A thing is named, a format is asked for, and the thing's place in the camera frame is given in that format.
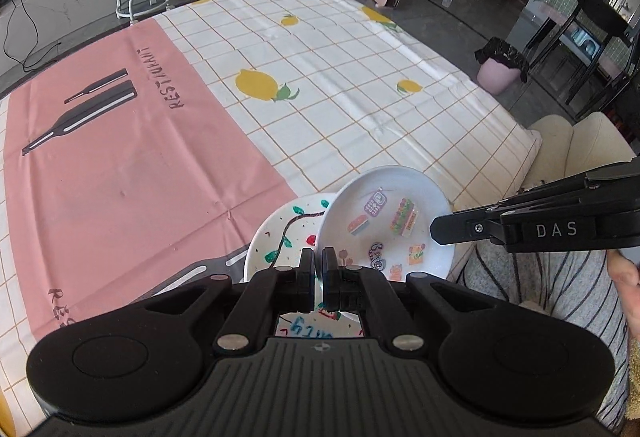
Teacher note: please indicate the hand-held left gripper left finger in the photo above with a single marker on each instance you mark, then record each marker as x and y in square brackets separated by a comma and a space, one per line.
[306, 279]

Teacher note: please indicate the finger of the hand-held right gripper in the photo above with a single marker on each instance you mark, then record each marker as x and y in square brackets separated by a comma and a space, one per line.
[465, 227]

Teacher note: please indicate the black chair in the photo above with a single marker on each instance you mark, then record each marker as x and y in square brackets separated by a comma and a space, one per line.
[590, 27]

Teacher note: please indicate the striped shirt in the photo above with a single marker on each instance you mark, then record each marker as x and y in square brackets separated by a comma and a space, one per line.
[525, 287]

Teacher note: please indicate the printed checked tablecloth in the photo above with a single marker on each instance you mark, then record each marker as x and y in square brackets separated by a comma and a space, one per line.
[150, 167]

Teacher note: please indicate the small white sticker plate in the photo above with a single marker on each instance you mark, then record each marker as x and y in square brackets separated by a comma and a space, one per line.
[390, 197]

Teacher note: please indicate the cream sofa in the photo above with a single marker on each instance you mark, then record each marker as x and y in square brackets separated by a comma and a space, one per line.
[590, 142]

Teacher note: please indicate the person's right hand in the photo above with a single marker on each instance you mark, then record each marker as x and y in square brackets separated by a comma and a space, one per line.
[626, 282]

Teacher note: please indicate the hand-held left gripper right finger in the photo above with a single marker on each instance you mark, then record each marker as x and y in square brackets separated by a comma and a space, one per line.
[330, 279]

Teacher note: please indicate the pink waste bin black bag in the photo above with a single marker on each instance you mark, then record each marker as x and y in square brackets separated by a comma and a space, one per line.
[497, 72]

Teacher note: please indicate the white hand-painted plate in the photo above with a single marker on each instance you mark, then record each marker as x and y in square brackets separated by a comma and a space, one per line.
[280, 237]

